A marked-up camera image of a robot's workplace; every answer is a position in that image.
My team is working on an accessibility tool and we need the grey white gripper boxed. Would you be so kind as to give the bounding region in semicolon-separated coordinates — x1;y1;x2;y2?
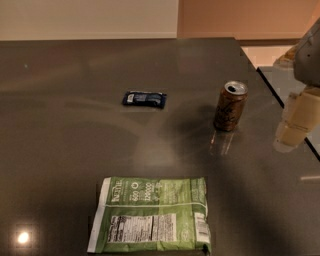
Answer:
273;18;320;153

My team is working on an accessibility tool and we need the orange soda can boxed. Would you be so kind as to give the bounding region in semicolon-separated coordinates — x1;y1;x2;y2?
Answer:
214;81;248;131

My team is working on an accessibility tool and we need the blue rxbar blueberry wrapper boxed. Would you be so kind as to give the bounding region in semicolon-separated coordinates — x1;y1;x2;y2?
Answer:
122;91;167;109

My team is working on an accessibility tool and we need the green kettle chips bag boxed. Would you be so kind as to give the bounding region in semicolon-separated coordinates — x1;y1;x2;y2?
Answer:
87;177;211;254

